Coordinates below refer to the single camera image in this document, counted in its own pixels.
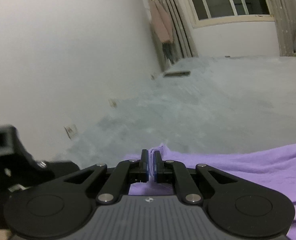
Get black phone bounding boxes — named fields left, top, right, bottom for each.
left=162, top=70, right=191, bottom=78

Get pink hanging garment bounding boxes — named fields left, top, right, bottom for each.
left=149, top=0, right=174, bottom=43

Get white wall socket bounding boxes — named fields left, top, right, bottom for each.
left=64, top=124, right=78, bottom=139

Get grey curtain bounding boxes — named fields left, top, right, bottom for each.
left=258, top=0, right=296, bottom=57
left=143, top=0, right=198, bottom=58

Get dark hanging garment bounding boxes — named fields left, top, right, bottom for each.
left=162, top=42, right=178, bottom=65

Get window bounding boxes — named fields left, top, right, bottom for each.
left=183, top=0, right=276, bottom=29

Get purple pants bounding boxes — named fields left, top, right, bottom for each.
left=127, top=141, right=296, bottom=240

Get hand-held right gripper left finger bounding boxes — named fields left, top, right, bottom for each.
left=63, top=149, right=150, bottom=204

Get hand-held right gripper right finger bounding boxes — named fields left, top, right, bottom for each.
left=153, top=150, right=236, bottom=205

